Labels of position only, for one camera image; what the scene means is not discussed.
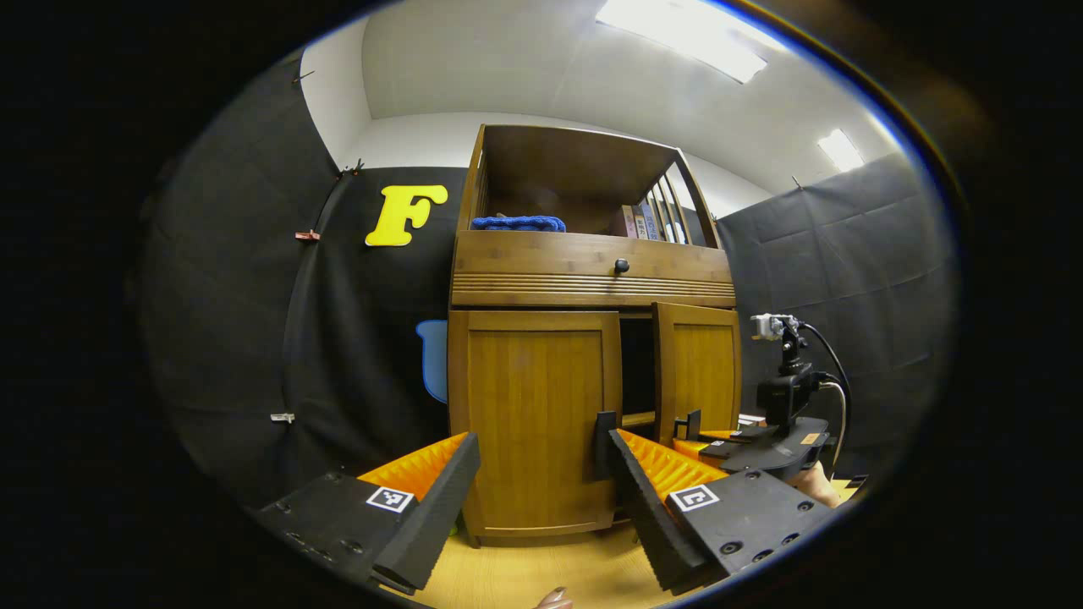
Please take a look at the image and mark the black backdrop cloth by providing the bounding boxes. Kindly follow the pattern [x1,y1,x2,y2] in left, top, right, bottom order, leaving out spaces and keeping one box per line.
[140,55,961,513]

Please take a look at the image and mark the blue towel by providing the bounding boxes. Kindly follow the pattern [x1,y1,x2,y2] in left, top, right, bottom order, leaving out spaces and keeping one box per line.
[470,215,568,233]

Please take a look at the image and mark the black cable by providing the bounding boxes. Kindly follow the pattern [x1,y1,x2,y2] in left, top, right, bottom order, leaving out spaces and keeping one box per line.
[800,321,851,468]

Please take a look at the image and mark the large ceiling light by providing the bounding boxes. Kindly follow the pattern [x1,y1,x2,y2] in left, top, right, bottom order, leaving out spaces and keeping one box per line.
[595,0,769,85]

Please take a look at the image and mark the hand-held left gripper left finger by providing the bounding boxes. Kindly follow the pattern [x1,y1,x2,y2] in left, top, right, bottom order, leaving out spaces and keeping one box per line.
[254,431,481,595]

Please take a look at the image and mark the small ceiling light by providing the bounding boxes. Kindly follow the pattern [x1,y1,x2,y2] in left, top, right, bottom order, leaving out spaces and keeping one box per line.
[817,129,866,173]

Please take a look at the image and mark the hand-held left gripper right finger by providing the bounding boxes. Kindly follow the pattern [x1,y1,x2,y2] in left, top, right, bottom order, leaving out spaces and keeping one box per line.
[606,428,841,595]

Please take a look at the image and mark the wooden drawer with black knob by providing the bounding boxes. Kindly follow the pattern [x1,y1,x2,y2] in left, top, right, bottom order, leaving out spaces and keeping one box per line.
[451,230,737,309]

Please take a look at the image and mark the wooden shoe cabinet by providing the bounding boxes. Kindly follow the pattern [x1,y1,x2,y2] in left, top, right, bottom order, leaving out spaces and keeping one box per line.
[447,124,744,549]

